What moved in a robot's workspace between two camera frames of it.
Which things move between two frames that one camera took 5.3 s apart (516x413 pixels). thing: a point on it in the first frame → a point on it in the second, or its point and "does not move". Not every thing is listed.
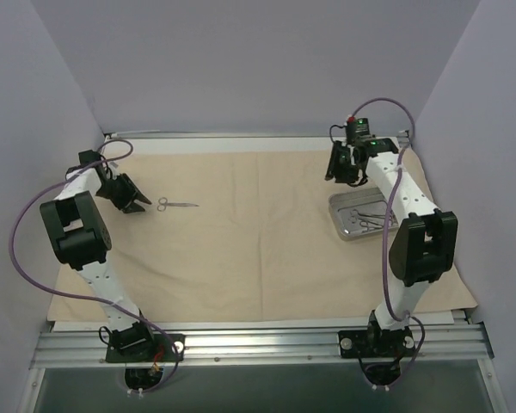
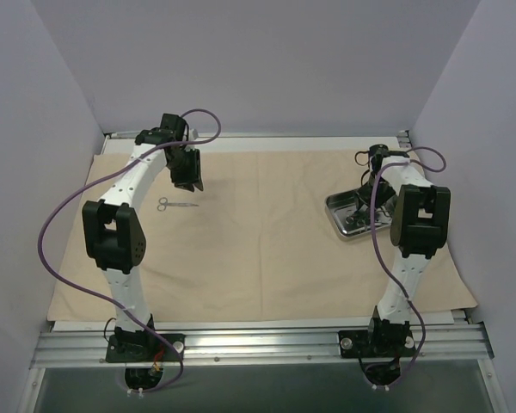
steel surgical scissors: (163, 203) does not move
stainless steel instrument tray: (360, 213) does not move
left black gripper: (126, 194) → (187, 168)
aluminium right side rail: (403, 138) does not move
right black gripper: (340, 168) → (371, 194)
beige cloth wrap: (245, 237) does not move
